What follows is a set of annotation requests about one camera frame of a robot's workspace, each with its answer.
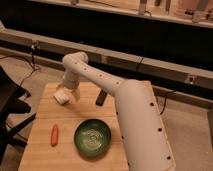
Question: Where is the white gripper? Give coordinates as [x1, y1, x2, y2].
[62, 74, 80, 101]

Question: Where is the white sponge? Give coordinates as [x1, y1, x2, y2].
[53, 90, 69, 105]

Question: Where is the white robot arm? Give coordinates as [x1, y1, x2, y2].
[62, 52, 176, 171]

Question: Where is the green ceramic bowl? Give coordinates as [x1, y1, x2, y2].
[74, 119, 112, 158]

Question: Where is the black rectangular block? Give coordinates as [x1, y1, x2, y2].
[96, 90, 107, 106]

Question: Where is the orange carrot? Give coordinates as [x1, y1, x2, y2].
[51, 124, 59, 147]

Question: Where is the black office chair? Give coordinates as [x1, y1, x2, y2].
[0, 65, 35, 164]

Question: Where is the wooden table board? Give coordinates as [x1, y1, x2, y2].
[18, 82, 129, 171]

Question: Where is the black cable on floor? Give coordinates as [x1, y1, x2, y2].
[0, 41, 43, 88]

